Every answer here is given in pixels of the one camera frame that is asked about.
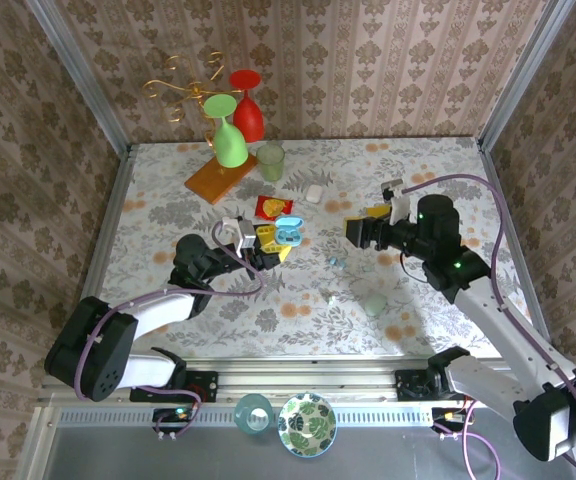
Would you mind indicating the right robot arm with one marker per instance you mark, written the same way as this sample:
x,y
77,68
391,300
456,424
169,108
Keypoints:
x,y
553,425

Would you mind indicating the grey metal panel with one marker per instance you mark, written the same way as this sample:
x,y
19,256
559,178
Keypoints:
x,y
393,455

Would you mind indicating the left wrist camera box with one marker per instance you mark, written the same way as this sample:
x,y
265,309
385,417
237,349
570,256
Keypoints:
x,y
242,235

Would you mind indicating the blue earbuds charging case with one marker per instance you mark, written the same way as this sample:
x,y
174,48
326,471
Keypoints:
x,y
288,236

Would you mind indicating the aluminium frame post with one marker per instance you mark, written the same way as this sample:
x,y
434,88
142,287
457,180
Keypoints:
x,y
523,75
83,75

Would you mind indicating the green earbuds charging case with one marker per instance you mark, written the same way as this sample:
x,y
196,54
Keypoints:
x,y
376,305

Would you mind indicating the teal drinking glass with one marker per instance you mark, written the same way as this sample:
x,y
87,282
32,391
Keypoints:
x,y
240,415

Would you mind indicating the leaf pattern bowl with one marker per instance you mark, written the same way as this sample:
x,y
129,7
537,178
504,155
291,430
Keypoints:
x,y
308,425

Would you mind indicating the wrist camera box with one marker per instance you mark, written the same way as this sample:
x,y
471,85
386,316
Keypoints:
x,y
399,207
242,235

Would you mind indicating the small circuit board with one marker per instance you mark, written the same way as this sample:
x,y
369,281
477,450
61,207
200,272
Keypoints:
x,y
448,416
173,414

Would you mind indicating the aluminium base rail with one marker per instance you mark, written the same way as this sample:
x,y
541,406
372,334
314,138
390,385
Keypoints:
x,y
293,380

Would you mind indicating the red wine glass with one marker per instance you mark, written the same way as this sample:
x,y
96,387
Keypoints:
x,y
248,120

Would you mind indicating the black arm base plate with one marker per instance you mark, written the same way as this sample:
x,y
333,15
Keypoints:
x,y
407,386
208,385

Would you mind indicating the orange wooden board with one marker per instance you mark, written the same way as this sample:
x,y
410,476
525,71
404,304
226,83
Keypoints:
x,y
208,182

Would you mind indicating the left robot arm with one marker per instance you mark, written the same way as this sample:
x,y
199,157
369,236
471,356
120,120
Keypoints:
x,y
93,345

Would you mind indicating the translucent green cup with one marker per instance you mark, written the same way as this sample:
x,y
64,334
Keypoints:
x,y
270,167

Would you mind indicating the aluminium side rail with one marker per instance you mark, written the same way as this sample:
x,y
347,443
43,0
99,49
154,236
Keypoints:
x,y
115,200
489,165

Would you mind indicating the floral patterned tablecloth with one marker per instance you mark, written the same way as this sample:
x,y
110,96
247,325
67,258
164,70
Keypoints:
x,y
318,340

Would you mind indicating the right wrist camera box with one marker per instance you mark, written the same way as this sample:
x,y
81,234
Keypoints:
x,y
399,207

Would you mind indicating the green wine glass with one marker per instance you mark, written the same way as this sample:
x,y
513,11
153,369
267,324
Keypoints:
x,y
228,145

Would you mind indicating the red snack packet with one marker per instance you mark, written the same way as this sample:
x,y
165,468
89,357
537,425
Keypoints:
x,y
268,207

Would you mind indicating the white earbuds charging case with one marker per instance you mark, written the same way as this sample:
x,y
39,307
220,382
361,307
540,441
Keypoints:
x,y
313,194

